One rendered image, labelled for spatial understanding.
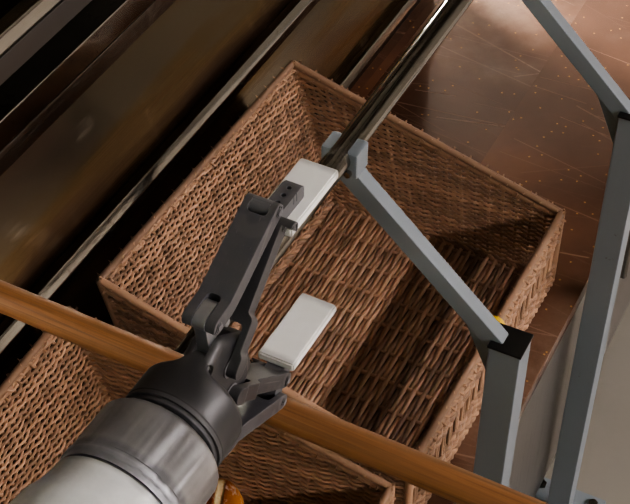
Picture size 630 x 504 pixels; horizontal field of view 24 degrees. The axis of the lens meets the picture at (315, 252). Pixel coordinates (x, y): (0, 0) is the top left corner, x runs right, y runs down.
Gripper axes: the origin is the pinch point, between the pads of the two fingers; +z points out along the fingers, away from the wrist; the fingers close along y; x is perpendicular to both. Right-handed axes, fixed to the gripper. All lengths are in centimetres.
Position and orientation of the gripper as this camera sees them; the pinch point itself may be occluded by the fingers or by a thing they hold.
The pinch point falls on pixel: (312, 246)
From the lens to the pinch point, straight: 106.2
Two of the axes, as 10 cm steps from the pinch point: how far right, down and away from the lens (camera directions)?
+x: 8.9, 3.2, -3.3
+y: 0.0, 7.2, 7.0
